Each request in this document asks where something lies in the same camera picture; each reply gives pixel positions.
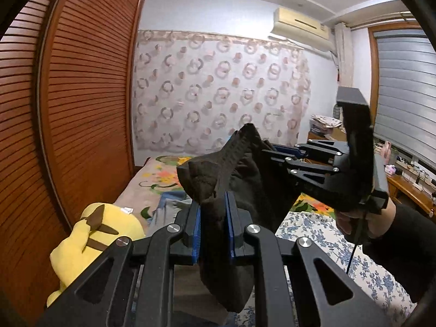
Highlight grey folded garment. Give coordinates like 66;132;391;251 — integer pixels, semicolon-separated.
146;191;228;326

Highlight black forearm sleeve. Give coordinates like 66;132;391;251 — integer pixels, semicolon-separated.
363;204;435;303

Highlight blue floral white quilt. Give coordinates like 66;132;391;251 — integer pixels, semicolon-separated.
224;210;418;327

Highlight white insulated pipe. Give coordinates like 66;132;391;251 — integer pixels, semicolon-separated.
335;22;354;87

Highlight wooden sideboard cabinet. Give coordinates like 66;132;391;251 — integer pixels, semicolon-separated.
299;129;435;222

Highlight colourful floral blanket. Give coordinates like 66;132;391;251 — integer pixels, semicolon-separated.
114;155;336;225

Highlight beige wall air conditioner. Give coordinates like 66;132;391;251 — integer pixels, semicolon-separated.
271;7;335;52

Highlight brown louvered wardrobe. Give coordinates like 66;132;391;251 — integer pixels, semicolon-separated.
1;0;144;326

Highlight patterned sheer curtain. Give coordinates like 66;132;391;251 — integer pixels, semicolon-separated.
132;30;310;154

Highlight grey window blind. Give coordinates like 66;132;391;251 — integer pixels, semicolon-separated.
374;29;435;167

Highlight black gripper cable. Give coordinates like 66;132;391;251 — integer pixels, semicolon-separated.
345;193;370;275

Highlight black pants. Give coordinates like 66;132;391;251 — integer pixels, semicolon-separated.
177;123;299;312

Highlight stack of newspapers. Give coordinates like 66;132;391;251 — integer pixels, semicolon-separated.
310;114;342;136

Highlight person's right hand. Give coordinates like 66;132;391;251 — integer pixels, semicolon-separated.
335;199;397;244

